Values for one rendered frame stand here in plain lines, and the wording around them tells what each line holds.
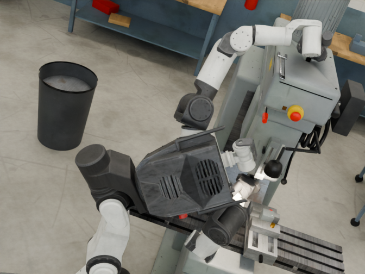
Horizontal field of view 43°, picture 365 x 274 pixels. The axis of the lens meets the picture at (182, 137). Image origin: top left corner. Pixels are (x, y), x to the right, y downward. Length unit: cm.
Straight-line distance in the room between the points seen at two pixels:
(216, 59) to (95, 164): 55
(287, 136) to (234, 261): 73
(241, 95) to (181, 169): 103
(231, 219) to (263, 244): 67
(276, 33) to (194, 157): 53
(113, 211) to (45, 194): 201
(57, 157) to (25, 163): 27
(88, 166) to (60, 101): 219
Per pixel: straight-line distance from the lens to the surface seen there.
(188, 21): 643
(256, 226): 235
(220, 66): 163
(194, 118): 156
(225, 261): 238
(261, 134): 203
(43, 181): 377
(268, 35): 167
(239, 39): 162
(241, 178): 221
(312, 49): 169
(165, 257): 316
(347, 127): 235
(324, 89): 179
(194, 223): 237
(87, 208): 360
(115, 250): 189
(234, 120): 253
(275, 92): 178
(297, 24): 170
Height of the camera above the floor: 255
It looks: 34 degrees down
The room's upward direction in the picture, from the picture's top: 19 degrees clockwise
